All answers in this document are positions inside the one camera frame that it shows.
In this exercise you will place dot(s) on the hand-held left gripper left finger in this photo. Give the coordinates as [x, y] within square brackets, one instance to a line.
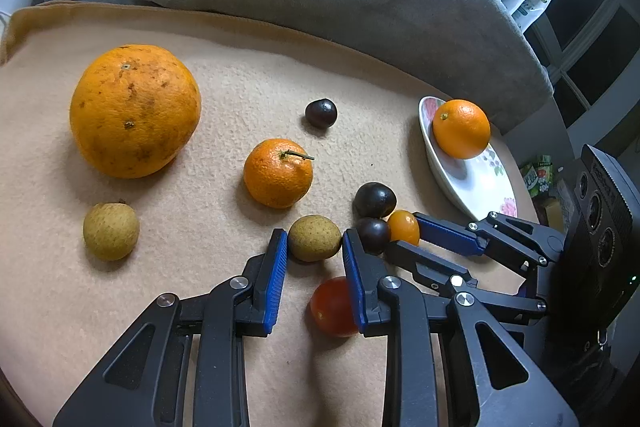
[275, 277]

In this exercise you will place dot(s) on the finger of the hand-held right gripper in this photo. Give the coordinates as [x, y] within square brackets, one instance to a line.
[425, 264]
[445, 232]

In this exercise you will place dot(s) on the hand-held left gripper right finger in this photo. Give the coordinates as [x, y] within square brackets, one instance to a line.
[352, 277]

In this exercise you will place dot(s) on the red tomato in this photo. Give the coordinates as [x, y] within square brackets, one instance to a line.
[332, 307]

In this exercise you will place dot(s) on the yellow-orange cherry tomato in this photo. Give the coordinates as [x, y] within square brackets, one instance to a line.
[404, 227]

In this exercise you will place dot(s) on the dark purple round fruit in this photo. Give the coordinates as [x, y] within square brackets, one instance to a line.
[375, 199]
[372, 235]
[321, 113]

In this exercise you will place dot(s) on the tan longan fruit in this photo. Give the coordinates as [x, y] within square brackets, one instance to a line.
[111, 231]
[314, 238]

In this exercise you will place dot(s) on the white floral plate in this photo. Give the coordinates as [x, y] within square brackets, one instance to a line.
[475, 184]

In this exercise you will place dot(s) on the mandarin with stem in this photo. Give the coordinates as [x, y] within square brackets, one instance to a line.
[277, 174]

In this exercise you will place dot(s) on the smooth round orange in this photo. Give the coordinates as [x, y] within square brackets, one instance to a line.
[461, 129]

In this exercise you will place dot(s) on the large spotted orange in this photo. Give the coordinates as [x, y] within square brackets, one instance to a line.
[135, 112]

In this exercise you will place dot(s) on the tan fleece blanket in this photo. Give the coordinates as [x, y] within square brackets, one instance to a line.
[175, 287]

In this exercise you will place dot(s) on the green snack packet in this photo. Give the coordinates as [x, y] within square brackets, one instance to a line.
[536, 174]

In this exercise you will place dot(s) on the dark window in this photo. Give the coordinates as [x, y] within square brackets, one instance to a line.
[595, 22]

